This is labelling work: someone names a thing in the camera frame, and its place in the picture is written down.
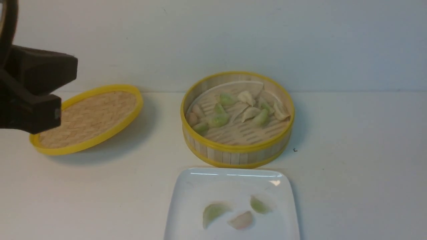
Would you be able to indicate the white dumpling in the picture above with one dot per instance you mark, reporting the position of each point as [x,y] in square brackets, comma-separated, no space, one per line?
[280,111]
[250,113]

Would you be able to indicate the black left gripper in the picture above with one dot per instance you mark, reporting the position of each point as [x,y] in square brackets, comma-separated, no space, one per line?
[28,79]

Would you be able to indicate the white square plate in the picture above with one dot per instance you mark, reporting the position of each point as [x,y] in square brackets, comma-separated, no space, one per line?
[196,188]

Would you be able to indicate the bamboo steamer basket yellow rim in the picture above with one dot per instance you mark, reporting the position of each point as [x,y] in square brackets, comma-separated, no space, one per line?
[211,113]

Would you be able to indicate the white dumpling at right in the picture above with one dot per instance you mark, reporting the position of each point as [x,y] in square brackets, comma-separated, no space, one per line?
[280,111]

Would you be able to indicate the pink dumpling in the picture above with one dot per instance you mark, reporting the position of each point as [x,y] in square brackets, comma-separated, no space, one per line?
[242,221]

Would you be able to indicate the green dumpling in steamer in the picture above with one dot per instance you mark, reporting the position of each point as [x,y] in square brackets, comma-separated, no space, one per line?
[261,118]

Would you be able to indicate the woven bamboo steamer lid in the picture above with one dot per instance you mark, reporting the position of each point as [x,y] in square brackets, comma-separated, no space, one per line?
[90,118]

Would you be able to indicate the small green dumpling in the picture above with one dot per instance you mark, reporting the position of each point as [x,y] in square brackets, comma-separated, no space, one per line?
[259,206]

